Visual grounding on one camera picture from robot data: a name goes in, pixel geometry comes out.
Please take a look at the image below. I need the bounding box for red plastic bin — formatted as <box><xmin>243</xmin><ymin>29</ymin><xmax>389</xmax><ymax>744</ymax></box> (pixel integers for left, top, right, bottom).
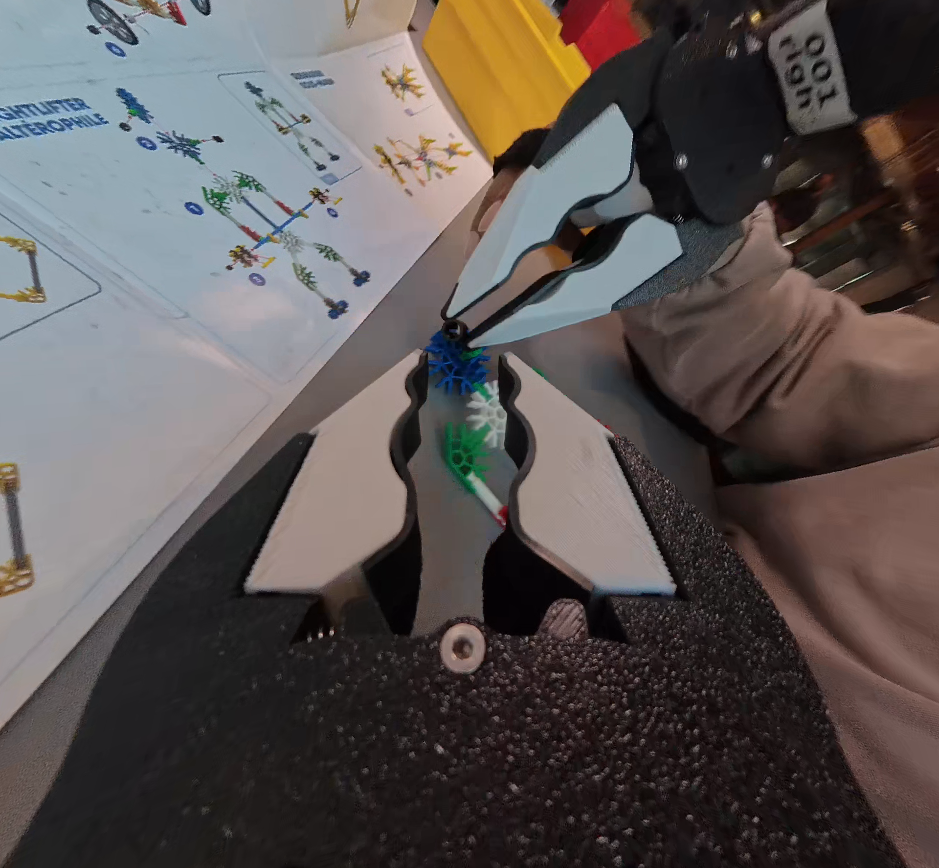
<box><xmin>561</xmin><ymin>0</ymin><xmax>643</xmax><ymax>69</ymax></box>

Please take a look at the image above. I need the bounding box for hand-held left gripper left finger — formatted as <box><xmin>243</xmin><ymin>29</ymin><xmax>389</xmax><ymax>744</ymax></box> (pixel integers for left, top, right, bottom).
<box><xmin>244</xmin><ymin>352</ymin><xmax>431</xmax><ymax>636</ymax></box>

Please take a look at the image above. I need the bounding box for grey desk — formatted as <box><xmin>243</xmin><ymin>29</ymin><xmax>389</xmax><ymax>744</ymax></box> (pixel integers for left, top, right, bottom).
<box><xmin>0</xmin><ymin>171</ymin><xmax>723</xmax><ymax>759</ymax></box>

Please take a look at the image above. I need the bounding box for yellow plastic bin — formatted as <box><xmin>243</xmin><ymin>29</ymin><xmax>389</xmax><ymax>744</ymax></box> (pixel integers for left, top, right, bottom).
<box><xmin>422</xmin><ymin>0</ymin><xmax>591</xmax><ymax>160</ymax></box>

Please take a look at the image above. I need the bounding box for person's right hand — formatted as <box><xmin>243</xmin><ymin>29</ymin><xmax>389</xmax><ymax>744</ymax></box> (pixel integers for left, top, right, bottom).
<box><xmin>464</xmin><ymin>173</ymin><xmax>527</xmax><ymax>257</ymax></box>

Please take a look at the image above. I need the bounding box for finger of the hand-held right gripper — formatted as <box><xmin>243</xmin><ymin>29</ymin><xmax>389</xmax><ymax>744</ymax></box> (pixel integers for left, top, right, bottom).
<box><xmin>442</xmin><ymin>103</ymin><xmax>635</xmax><ymax>322</ymax></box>
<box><xmin>469</xmin><ymin>213</ymin><xmax>686</xmax><ymax>349</ymax></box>

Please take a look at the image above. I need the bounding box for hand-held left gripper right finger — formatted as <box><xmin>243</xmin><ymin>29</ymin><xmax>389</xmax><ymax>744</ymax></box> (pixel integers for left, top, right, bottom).
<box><xmin>481</xmin><ymin>353</ymin><xmax>677</xmax><ymax>636</ymax></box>

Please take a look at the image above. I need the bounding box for construction toy figure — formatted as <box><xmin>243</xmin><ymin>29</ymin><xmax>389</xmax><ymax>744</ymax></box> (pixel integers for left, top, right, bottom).
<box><xmin>424</xmin><ymin>328</ymin><xmax>547</xmax><ymax>525</ymax></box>

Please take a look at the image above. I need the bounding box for folded instruction sheet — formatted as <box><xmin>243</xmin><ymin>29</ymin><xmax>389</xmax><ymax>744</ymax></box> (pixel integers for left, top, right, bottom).
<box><xmin>0</xmin><ymin>0</ymin><xmax>494</xmax><ymax>730</ymax></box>

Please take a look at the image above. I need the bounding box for person's right forearm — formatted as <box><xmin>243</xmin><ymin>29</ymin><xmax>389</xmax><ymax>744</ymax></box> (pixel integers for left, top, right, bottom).
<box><xmin>624</xmin><ymin>207</ymin><xmax>939</xmax><ymax>443</ymax></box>

